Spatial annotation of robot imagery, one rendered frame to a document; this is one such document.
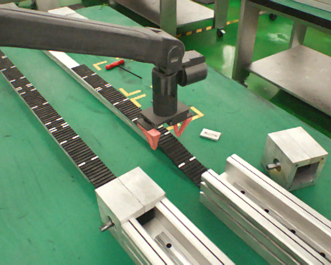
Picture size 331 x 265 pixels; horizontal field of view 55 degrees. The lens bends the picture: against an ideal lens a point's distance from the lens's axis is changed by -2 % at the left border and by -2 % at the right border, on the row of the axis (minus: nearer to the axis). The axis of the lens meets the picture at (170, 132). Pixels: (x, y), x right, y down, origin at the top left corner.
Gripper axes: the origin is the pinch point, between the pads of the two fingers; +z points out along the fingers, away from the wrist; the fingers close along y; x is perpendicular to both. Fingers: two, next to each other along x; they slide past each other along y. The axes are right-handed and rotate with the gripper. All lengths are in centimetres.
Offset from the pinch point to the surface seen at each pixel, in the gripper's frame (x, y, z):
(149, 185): -14.8, -15.4, -6.4
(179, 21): 189, 164, 59
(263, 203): -29.4, 1.3, -2.0
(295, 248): -40.0, -4.5, -5.4
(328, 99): 21, 150, 59
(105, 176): -1.9, -18.5, -0.4
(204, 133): -2.5, 11.5, 2.3
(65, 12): 89, 15, -6
